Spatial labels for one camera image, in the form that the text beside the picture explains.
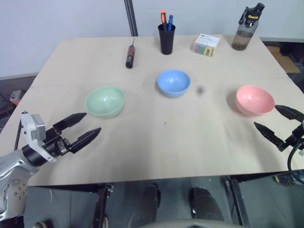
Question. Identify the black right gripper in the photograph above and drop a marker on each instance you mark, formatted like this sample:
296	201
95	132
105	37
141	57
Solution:
296	137

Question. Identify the small dark table speck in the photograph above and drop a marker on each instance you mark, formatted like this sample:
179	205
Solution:
200	89

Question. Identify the blue bowl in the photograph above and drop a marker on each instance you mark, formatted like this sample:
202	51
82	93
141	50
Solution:
173	83

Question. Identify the pink-red bowl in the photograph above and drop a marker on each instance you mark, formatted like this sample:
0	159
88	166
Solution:
254	101

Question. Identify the white printed card box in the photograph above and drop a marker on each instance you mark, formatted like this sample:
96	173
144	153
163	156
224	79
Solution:
205	45

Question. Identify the black pen cup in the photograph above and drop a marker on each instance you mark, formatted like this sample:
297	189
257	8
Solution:
166	40

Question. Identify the black table leg frame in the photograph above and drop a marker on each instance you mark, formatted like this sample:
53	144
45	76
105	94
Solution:
235	199
102	204

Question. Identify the orange and black marker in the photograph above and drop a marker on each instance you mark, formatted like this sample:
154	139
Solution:
163	19

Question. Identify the black metal pole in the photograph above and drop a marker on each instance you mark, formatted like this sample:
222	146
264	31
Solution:
131	19

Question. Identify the black and red screwdriver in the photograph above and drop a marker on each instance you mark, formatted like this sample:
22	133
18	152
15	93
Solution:
130	57

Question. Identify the brown cardboard box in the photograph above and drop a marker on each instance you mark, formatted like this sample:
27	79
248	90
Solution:
283	59

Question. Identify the red and grey device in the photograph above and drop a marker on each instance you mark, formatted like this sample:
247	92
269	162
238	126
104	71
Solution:
16	96

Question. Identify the dark rounded foot shape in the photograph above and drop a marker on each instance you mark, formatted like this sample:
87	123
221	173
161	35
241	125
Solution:
152	202
205	204

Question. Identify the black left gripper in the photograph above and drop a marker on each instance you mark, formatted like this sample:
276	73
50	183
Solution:
55	143

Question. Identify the green bowl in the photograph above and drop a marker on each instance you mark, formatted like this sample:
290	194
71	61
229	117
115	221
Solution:
104	102

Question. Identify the smoky bottle with black lid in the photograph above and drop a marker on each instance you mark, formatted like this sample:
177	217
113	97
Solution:
243	33

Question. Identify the blue pen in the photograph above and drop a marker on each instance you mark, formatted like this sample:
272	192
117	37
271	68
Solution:
170	22

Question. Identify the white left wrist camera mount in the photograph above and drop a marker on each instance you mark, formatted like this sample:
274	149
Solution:
29	128

